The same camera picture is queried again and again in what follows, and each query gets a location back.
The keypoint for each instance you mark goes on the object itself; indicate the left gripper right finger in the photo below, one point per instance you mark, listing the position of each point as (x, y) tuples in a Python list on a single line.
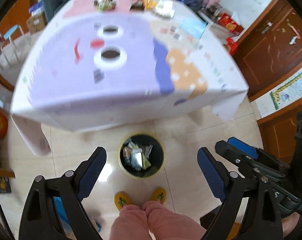
[(215, 173)]

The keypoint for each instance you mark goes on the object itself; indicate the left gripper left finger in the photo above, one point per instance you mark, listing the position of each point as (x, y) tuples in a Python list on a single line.
[(88, 172)]

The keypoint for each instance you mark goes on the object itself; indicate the light blue face mask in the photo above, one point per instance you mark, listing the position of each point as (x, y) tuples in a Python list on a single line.
[(194, 27)]

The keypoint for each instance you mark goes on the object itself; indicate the red snack bag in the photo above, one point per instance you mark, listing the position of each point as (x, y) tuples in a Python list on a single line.
[(138, 5)]

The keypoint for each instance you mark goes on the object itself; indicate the white paper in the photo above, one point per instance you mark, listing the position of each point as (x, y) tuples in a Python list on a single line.
[(164, 8)]

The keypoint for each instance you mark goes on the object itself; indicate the grey box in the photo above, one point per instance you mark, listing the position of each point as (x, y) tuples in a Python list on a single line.
[(136, 159)]

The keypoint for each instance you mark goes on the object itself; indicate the green yellow snack bag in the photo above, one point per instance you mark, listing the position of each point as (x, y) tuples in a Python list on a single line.
[(145, 163)]

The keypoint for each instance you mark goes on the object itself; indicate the green white red wrapper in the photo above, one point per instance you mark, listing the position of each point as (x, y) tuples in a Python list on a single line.
[(106, 6)]

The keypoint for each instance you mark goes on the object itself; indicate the round yellow-rimmed trash bin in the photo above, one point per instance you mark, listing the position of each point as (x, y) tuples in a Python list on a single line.
[(152, 149)]

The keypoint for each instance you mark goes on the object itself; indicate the person right hand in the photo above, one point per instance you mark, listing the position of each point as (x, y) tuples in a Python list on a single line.
[(289, 223)]

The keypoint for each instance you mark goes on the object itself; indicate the pink trousers legs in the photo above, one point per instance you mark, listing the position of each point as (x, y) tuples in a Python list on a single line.
[(152, 218)]

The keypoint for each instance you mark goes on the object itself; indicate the cartoon printed tablecloth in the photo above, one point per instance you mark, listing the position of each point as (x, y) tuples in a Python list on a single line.
[(92, 70)]

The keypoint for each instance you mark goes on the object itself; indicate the brown wooden door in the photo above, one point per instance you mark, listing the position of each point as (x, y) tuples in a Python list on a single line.
[(271, 47)]

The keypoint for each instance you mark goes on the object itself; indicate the red gift box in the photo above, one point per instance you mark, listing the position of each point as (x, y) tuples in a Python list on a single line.
[(232, 26)]

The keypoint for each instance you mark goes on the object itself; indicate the cardboard box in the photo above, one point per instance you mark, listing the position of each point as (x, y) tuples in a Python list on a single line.
[(36, 23)]

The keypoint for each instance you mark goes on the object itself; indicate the blue round stool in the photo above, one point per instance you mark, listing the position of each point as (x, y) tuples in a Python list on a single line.
[(8, 36)]

